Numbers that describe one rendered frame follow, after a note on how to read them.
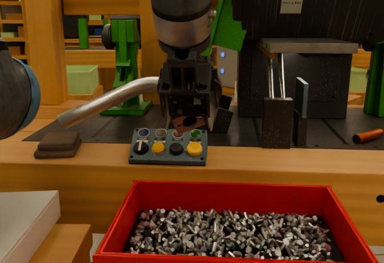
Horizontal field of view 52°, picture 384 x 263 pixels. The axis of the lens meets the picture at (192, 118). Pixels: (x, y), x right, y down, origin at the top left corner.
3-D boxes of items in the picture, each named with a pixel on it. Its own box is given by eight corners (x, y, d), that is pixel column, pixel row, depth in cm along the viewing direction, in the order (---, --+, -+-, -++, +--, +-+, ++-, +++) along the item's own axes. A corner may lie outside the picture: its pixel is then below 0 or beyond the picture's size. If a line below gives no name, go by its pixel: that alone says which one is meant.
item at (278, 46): (356, 60, 72) (358, 43, 72) (268, 59, 74) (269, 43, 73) (312, 46, 110) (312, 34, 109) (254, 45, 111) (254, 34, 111)
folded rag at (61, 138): (74, 158, 80) (72, 143, 79) (33, 159, 79) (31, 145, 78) (82, 143, 89) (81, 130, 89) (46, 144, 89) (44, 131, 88)
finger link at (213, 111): (206, 148, 66) (191, 112, 59) (207, 122, 70) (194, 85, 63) (224, 146, 65) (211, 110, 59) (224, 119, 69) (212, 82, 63)
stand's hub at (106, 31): (110, 50, 114) (108, 24, 112) (99, 50, 115) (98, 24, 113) (116, 48, 122) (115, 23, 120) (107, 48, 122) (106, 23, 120)
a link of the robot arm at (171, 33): (155, -12, 52) (217, -13, 51) (159, 18, 55) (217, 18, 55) (147, 22, 47) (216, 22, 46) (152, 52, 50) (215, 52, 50)
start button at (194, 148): (201, 156, 75) (201, 152, 74) (186, 156, 75) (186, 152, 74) (202, 144, 77) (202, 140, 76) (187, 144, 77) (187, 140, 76)
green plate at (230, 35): (234, 72, 92) (261, -19, 86) (200, 63, 92) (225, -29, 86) (233, 67, 104) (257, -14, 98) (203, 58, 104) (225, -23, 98)
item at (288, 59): (347, 119, 110) (359, -9, 101) (237, 117, 112) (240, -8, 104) (330, 106, 127) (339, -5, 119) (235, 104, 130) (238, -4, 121)
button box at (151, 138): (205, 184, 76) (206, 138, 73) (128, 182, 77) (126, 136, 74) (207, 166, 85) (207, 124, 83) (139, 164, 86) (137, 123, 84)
